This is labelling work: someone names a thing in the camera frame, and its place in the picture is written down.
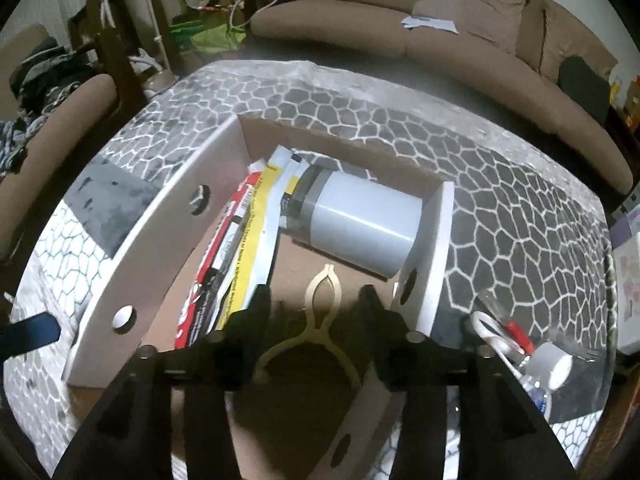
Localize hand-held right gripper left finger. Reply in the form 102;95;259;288
52;286;272;480

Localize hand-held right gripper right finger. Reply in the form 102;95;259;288
361;284;577;480

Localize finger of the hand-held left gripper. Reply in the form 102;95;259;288
0;311;62;361

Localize red blister package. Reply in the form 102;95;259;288
175;172;264;352

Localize beige plastic tongs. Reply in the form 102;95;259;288
252;262;362;392

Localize yellow and white package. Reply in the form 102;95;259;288
220;146;304;328

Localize white cardboard box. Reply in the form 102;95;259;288
61;112;457;480

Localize clear tube with red cap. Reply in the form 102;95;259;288
477;290;534;357

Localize grey stone-pattern blanket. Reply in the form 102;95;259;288
5;57;619;480

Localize brown armchair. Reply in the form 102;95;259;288
0;24;119;267

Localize pile of clothes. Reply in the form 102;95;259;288
0;44;97;173

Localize green bag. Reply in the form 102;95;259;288
170;19;242;57

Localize dark wooden chair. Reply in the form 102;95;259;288
67;0;177;107

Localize brown sofa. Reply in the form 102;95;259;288
250;0;634;197

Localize white papers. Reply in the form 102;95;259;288
400;15;460;35

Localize dark grey cushion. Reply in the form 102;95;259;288
557;55;612;127

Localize white pipe stand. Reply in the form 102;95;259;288
92;0;169;77

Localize beige sofa cushion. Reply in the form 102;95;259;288
412;0;532;57

